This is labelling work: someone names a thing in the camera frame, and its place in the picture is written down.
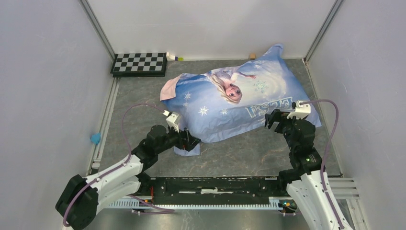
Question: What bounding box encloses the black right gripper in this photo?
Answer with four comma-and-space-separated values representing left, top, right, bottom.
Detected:
264, 108, 303, 150

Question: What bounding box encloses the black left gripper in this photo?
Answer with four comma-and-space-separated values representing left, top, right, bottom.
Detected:
156, 123, 200, 154

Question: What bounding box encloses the blue and pink printed pillowcase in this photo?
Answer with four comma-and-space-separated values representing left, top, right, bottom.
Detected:
160, 44, 309, 143

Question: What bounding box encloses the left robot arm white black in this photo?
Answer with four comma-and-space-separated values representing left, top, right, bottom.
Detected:
55, 125, 201, 230

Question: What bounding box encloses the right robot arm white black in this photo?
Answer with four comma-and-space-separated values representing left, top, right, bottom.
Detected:
265, 109, 352, 230

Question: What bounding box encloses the small white block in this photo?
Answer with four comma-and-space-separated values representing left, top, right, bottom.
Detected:
166, 52, 176, 61

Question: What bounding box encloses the black white checkerboard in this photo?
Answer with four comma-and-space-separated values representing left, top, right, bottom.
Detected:
110, 53, 167, 78

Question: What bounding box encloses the small blue object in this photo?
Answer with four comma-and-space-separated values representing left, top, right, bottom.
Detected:
90, 133, 101, 145

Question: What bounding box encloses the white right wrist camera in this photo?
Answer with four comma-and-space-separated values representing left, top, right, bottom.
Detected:
287, 101, 312, 119

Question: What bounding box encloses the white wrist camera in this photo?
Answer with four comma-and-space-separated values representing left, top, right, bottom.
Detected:
163, 110, 181, 132
287, 101, 312, 119

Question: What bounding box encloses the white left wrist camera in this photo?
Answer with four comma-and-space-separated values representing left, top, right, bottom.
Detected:
163, 110, 181, 132

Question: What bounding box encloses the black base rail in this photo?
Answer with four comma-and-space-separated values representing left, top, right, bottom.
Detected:
135, 176, 288, 205

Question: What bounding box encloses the white toothed cable duct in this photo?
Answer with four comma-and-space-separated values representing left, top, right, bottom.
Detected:
106, 197, 297, 211

